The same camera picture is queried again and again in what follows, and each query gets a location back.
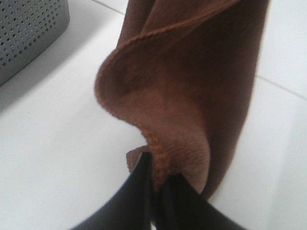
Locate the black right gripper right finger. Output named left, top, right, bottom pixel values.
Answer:
left=156, top=174, right=230, bottom=230

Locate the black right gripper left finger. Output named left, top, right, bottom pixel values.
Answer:
left=74, top=152, right=152, bottom=230

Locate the brown towel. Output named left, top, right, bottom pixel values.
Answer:
left=95, top=0, right=269, bottom=199

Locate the grey perforated basket orange rim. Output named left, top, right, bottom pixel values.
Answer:
left=0, top=0, right=70, bottom=85

